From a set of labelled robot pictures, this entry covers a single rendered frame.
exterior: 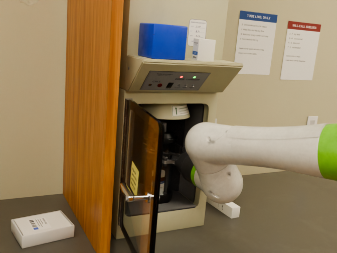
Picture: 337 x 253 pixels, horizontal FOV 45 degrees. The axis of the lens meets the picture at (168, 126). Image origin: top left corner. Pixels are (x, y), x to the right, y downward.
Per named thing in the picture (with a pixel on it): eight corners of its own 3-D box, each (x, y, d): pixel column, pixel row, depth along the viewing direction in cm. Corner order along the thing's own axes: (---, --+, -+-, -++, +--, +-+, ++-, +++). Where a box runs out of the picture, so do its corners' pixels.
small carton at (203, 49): (191, 58, 120) (193, 37, 119) (207, 59, 121) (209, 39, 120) (196, 60, 115) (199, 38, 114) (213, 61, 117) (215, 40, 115)
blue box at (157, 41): (137, 55, 114) (139, 22, 112) (168, 56, 119) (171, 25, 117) (151, 58, 106) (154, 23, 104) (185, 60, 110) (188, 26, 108)
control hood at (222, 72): (124, 90, 116) (126, 54, 114) (219, 91, 130) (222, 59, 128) (139, 97, 106) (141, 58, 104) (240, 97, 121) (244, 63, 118)
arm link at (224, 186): (225, 218, 105) (256, 194, 108) (209, 181, 99) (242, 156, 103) (195, 198, 116) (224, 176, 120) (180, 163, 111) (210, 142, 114)
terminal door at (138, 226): (122, 227, 125) (130, 98, 116) (149, 286, 97) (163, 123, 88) (119, 227, 124) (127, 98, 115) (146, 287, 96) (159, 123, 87)
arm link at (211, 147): (325, 191, 81) (342, 157, 88) (312, 145, 76) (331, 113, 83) (186, 173, 106) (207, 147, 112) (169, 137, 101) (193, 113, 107)
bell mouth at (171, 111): (129, 108, 139) (130, 93, 137) (175, 108, 146) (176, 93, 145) (150, 120, 123) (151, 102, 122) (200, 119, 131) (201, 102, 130)
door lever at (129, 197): (139, 188, 104) (139, 179, 103) (149, 204, 95) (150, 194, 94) (118, 190, 102) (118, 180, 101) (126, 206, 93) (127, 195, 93)
